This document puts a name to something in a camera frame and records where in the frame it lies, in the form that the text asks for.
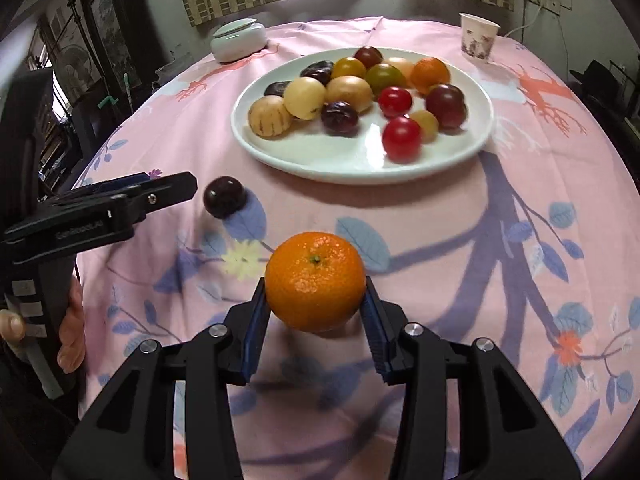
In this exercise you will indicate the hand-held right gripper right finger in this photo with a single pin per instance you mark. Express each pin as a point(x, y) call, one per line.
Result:
point(377, 330)

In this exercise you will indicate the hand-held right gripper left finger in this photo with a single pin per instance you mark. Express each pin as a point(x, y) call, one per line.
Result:
point(255, 330)

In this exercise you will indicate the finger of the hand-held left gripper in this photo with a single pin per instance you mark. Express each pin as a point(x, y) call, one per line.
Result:
point(120, 180)
point(165, 192)

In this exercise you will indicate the small dark plum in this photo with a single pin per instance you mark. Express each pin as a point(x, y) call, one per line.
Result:
point(225, 197)
point(340, 118)

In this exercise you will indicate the orange mandarin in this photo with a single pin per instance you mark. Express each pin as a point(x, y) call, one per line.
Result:
point(315, 280)
point(430, 74)

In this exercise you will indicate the striped pepino melon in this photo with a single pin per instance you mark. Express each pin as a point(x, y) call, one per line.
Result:
point(270, 117)

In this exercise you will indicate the white oval plate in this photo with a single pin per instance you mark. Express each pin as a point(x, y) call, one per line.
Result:
point(325, 160)

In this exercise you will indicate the pale yellow apple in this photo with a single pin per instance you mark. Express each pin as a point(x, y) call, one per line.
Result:
point(304, 97)

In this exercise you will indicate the red tomato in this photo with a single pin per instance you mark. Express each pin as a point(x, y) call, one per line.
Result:
point(395, 101)
point(401, 139)

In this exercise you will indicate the small yellow plum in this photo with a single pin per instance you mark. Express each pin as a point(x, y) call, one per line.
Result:
point(427, 127)

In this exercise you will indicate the yellow pear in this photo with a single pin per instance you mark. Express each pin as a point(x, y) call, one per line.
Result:
point(350, 92)

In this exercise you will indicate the red purple plum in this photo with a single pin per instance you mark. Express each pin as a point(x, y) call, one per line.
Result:
point(369, 56)
point(446, 105)

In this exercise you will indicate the green yellow tomato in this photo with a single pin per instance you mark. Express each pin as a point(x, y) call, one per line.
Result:
point(385, 76)

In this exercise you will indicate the pale yellow peach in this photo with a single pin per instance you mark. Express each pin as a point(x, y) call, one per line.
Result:
point(402, 65)

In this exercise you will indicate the person's left hand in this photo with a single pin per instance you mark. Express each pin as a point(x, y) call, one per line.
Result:
point(72, 330)

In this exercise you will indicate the pink leaf-print tablecloth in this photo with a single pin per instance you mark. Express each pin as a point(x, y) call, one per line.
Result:
point(450, 260)

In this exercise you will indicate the standing electric fan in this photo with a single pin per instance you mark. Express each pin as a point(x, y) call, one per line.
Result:
point(76, 65)

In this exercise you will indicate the pale green lidded jar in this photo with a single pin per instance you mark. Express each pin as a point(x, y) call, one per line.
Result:
point(237, 45)

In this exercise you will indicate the floral paper cup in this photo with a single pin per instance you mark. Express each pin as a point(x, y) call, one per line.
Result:
point(477, 40)

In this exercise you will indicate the dark framed wall picture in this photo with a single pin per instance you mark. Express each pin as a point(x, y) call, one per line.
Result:
point(107, 20)

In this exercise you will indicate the white wall power strip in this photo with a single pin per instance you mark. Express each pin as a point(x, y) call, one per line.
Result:
point(542, 0)

